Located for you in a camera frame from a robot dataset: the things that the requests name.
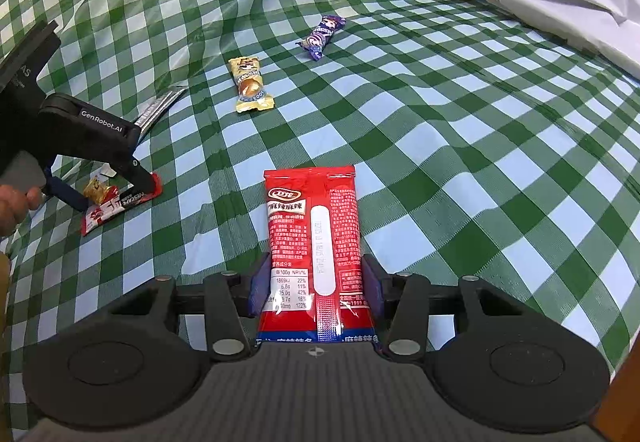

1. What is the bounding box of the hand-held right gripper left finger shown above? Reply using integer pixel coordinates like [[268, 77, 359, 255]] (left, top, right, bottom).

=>
[[105, 253, 274, 359]]

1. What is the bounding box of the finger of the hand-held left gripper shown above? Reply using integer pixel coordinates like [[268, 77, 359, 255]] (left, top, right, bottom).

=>
[[117, 156, 163, 198], [42, 167, 89, 213]]

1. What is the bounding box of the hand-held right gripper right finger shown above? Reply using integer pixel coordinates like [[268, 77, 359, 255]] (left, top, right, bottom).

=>
[[362, 255, 531, 357]]

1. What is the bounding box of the small gold candy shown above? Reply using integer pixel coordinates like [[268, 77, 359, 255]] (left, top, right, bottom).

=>
[[82, 176, 118, 203]]

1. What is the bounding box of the red stick packet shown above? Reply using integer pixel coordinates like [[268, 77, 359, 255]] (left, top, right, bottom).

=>
[[81, 173, 164, 236]]

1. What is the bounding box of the large red snack packet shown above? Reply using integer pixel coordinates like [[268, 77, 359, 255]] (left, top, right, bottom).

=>
[[256, 163, 383, 353]]

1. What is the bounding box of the silver stick packet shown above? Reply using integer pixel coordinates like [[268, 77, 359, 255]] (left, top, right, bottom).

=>
[[134, 90, 187, 138]]

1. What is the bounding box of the yellow snack bar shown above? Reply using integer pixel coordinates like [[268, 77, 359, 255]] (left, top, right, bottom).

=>
[[229, 56, 276, 114]]

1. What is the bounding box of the purple candy packet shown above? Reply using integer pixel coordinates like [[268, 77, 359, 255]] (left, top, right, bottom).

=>
[[301, 16, 347, 61]]

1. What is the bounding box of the person's left hand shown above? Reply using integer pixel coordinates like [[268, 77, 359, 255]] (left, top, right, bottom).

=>
[[0, 185, 46, 238]]

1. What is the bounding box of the green checked cloth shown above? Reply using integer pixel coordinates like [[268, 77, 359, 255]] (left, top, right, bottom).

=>
[[0, 0, 640, 442]]

